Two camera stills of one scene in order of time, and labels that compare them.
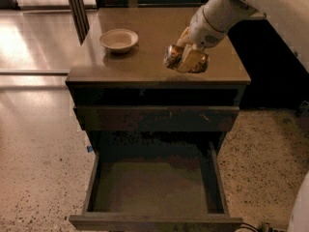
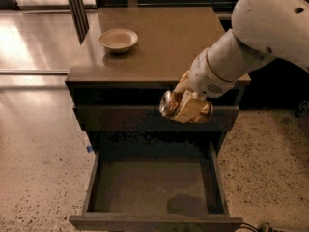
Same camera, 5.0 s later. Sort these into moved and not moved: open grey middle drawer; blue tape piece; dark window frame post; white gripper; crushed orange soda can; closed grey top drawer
Moved: crushed orange soda can; white gripper
Not moved: dark window frame post; open grey middle drawer; blue tape piece; closed grey top drawer
